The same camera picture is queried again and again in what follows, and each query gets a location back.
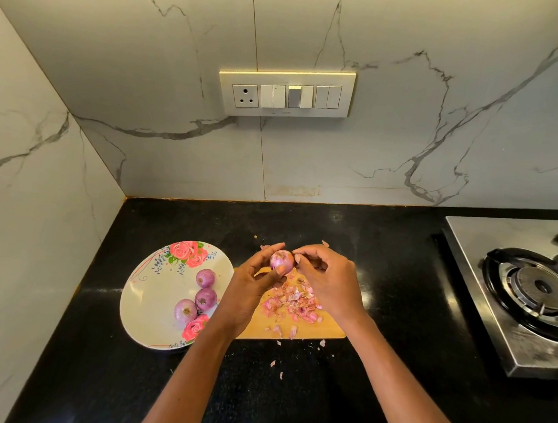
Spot wooden cutting board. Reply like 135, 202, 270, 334
235, 262, 352, 349

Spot pile of onion peels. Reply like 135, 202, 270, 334
255, 233, 336, 384

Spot person's left forearm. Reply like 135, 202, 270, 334
136, 314, 247, 423

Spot stainless steel gas stove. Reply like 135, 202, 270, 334
431, 209, 558, 381

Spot white floral plate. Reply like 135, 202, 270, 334
116, 234, 237, 356

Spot person's left hand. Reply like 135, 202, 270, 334
210, 237, 293, 343

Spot person's right hand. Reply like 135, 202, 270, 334
287, 240, 375, 333

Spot white wall switch panel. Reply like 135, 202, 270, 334
215, 60, 357, 128

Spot small pink onion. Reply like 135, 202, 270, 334
268, 248, 297, 277
194, 286, 220, 314
194, 267, 217, 290
174, 298, 199, 326

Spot black stone countertop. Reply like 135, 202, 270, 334
5, 162, 558, 423

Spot person's right forearm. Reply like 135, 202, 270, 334
329, 312, 499, 423

